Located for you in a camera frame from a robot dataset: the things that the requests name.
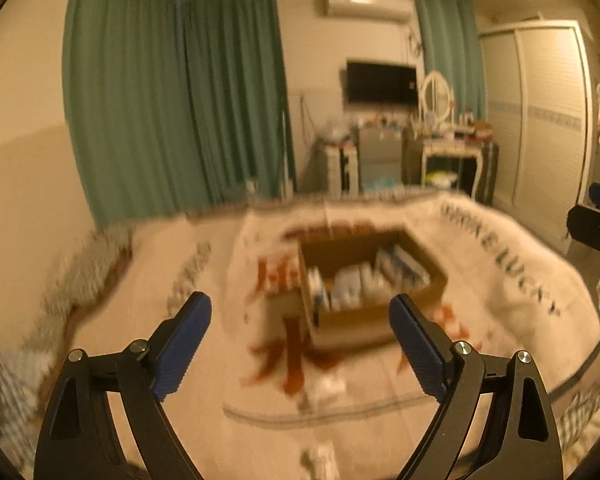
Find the white fluffy plush bundle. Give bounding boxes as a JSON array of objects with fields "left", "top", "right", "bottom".
[{"left": 299, "top": 372, "right": 347, "bottom": 412}]

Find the cream cloth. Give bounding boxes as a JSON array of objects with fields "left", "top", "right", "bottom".
[{"left": 300, "top": 441, "right": 341, "bottom": 480}]

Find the white green plush toy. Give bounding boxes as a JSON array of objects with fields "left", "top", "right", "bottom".
[{"left": 306, "top": 266, "right": 330, "bottom": 311}]

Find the dark blue packet in box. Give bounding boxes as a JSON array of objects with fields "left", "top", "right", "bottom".
[{"left": 376, "top": 244, "right": 430, "bottom": 289}]

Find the brown cardboard box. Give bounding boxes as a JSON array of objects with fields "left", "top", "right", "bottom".
[{"left": 299, "top": 228, "right": 448, "bottom": 351}]

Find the dark suitcase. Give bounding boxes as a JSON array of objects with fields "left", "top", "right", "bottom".
[{"left": 477, "top": 142, "right": 500, "bottom": 206}]

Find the white sliding wardrobe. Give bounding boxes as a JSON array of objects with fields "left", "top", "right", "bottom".
[{"left": 480, "top": 21, "right": 591, "bottom": 216}]

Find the white dressing table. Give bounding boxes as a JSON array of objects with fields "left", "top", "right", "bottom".
[{"left": 401, "top": 126, "right": 484, "bottom": 200}]

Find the striped bed sheet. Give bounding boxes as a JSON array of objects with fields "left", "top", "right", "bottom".
[{"left": 0, "top": 224, "right": 133, "bottom": 469}]

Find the white oval vanity mirror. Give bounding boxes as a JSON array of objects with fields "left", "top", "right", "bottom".
[{"left": 418, "top": 70, "right": 455, "bottom": 125}]

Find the white suitcase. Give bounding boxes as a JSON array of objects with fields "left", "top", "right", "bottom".
[{"left": 320, "top": 142, "right": 360, "bottom": 198}]

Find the grey mini fridge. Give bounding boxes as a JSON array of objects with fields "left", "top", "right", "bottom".
[{"left": 358, "top": 127, "right": 402, "bottom": 191}]

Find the large green curtain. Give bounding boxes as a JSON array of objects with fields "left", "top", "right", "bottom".
[{"left": 62, "top": 0, "right": 294, "bottom": 226}]

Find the narrow green curtain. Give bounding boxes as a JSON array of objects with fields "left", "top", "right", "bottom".
[{"left": 414, "top": 0, "right": 486, "bottom": 119}]

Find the white air conditioner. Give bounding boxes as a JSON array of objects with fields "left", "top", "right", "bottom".
[{"left": 324, "top": 0, "right": 413, "bottom": 23}]

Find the black wall television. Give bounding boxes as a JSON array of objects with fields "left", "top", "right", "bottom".
[{"left": 346, "top": 61, "right": 418, "bottom": 106}]

